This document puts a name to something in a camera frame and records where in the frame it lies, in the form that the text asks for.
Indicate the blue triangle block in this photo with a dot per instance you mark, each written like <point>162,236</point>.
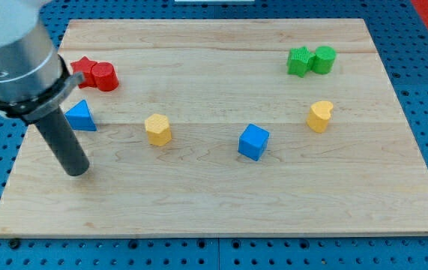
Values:
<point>79,117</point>

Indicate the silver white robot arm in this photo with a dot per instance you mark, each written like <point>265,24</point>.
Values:
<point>34,79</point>

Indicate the yellow hexagon block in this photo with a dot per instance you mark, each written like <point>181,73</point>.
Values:
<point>158,129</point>

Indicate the wooden board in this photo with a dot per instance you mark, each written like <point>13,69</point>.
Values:
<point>364,176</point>

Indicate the blue cube block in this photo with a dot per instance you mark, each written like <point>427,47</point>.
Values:
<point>253,142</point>

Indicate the yellow heart block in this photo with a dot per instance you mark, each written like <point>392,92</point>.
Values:
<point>319,116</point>

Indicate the green star block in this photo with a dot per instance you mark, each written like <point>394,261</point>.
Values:
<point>299,61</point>

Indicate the red cylinder block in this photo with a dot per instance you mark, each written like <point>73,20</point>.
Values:
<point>105,77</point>

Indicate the green cylinder block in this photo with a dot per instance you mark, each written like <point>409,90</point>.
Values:
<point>324,60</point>

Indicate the red star block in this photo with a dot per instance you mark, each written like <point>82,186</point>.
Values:
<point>84,66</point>

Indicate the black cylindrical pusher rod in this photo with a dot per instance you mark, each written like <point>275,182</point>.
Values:
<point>62,141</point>

